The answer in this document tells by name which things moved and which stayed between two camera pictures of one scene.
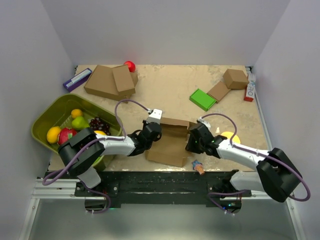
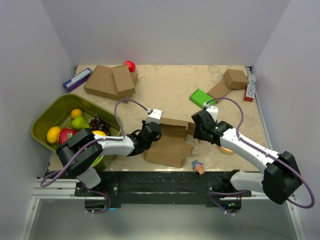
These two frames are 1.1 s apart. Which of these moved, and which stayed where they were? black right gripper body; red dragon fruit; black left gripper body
Moved: black right gripper body
Stayed: red dragon fruit; black left gripper body
